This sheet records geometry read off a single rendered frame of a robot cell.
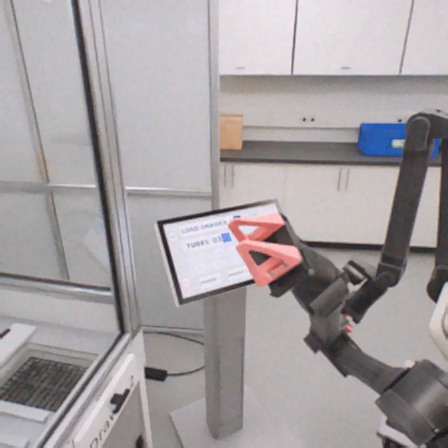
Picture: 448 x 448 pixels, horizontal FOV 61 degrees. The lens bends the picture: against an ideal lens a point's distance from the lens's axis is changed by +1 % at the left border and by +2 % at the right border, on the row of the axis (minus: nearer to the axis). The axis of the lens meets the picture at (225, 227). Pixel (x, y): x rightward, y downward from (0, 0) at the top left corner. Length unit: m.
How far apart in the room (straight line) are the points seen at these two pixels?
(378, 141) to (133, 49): 2.29
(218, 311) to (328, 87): 2.91
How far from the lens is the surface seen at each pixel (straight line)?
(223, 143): 3.66
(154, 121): 2.12
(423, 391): 0.66
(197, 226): 1.40
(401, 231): 1.03
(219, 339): 1.66
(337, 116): 4.04
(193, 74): 2.04
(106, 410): 1.15
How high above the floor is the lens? 1.75
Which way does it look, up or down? 25 degrees down
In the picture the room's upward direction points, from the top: straight up
